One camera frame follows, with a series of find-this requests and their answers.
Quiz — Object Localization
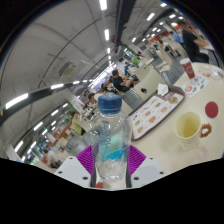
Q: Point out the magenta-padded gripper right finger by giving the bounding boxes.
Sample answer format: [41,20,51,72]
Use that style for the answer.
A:
[126,144,165,188]

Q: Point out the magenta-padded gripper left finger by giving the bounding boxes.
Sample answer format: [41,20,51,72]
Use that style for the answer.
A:
[54,144,98,188]

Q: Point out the ceiling lights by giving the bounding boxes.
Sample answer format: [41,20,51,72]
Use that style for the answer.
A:
[4,0,188,164]

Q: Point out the ceiling air conditioner unit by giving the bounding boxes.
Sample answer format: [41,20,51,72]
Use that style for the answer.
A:
[59,62,78,78]

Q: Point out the colourful printed leaflet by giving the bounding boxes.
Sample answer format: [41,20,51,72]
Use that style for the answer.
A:
[181,74,210,99]

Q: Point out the cream mug with pretzel handle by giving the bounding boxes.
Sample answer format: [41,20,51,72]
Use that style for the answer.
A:
[173,111,213,151]

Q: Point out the red paper cup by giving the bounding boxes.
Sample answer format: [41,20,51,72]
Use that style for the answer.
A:
[179,57,197,80]

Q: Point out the crumpled white napkin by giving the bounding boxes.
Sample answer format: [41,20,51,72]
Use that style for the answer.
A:
[156,83,170,98]

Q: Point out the beige chair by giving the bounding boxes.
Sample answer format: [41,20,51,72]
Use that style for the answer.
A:
[133,68,166,101]

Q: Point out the clear blue-capped water bottle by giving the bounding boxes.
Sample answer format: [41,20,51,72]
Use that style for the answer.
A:
[88,94,134,184]

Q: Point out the dark tray with printed liner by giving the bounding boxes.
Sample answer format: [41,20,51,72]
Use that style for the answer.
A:
[128,85,185,141]

